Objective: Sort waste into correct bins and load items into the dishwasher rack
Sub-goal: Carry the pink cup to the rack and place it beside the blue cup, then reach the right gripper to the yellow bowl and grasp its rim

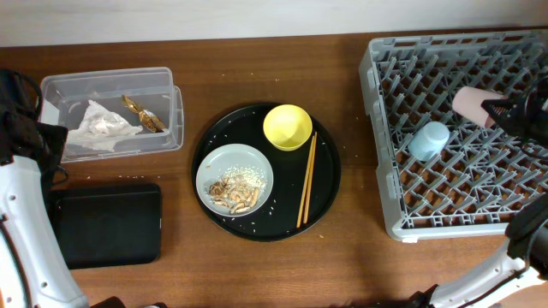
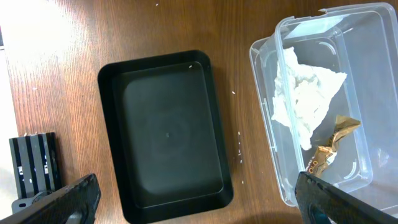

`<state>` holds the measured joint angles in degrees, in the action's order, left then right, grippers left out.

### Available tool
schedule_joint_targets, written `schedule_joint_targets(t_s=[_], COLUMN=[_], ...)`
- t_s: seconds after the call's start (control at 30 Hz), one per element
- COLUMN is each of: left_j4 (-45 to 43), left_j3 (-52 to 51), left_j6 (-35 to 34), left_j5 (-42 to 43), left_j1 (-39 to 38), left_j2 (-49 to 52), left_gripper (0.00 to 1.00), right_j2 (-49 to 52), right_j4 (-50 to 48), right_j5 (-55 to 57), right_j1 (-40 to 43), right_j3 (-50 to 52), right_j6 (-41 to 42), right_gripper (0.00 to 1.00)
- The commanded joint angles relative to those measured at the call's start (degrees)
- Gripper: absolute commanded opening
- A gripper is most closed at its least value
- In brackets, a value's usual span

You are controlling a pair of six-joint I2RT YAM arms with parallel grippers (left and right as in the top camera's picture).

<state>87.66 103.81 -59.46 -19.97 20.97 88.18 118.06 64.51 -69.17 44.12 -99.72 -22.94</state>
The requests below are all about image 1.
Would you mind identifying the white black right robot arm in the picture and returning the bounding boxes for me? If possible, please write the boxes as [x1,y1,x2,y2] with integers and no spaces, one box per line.
[402,73,547,307]

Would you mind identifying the grey plate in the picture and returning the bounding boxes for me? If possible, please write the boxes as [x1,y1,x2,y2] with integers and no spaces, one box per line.
[194,144,274,218]

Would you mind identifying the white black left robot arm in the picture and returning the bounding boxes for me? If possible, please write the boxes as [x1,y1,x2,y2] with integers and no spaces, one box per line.
[1,68,89,307]

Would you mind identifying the gold candy wrapper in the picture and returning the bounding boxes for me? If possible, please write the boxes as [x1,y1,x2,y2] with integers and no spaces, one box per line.
[122,95,167,133]

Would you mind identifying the yellow bowl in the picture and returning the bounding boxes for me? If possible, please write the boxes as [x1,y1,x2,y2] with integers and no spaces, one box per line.
[263,104,313,151]

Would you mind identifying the white paper napkin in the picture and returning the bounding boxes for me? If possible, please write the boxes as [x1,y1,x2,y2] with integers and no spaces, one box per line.
[67,100,143,152]

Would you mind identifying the food scraps on plate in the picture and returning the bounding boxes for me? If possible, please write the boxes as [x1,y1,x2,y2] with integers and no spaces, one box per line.
[207,167,267,215]

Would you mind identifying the pink cup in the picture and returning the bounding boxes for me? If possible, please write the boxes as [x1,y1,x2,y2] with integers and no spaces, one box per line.
[452,86,503,128]

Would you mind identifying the grey dishwasher rack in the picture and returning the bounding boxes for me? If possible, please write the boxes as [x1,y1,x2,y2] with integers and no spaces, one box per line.
[359,30,547,242]

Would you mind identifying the black rectangular tray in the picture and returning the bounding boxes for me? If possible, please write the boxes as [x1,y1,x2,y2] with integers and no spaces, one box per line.
[45,183,162,270]

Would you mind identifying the clear plastic waste bin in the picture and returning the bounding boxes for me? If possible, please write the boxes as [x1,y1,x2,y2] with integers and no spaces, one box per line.
[40,67,184,163]

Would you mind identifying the light blue cup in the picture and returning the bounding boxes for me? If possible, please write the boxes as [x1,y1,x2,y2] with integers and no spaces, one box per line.
[408,121,450,161]

